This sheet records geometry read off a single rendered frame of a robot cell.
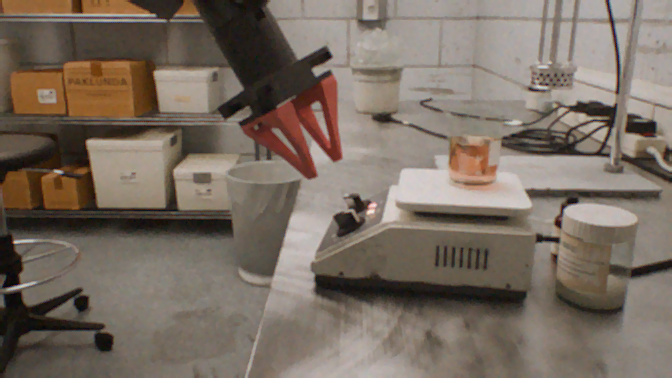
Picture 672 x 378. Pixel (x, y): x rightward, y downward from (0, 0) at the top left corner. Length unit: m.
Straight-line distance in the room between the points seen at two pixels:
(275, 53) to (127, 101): 2.20
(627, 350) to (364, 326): 0.20
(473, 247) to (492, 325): 0.07
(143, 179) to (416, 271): 2.32
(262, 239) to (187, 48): 1.22
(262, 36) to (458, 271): 0.27
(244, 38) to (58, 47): 2.76
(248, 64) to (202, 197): 2.20
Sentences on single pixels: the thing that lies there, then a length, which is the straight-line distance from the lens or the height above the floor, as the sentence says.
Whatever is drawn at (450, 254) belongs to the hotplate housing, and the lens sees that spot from 0.54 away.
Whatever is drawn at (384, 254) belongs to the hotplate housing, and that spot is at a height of 0.79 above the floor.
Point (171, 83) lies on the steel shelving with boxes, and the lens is 2.75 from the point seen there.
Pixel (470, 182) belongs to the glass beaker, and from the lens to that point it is 0.57.
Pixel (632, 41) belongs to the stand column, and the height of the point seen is 0.96.
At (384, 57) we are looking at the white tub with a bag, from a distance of 1.52.
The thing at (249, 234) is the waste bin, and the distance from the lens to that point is 2.19.
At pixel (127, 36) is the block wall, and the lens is 3.12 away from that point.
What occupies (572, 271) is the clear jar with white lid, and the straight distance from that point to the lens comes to 0.56.
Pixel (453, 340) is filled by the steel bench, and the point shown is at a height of 0.75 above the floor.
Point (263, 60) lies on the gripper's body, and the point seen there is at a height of 0.96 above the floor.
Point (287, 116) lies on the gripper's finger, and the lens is 0.50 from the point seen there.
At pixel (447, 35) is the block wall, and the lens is 2.97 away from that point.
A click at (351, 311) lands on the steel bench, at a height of 0.75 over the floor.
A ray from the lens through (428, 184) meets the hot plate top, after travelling 0.58.
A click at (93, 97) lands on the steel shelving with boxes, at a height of 0.65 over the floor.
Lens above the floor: 1.00
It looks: 16 degrees down
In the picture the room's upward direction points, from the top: straight up
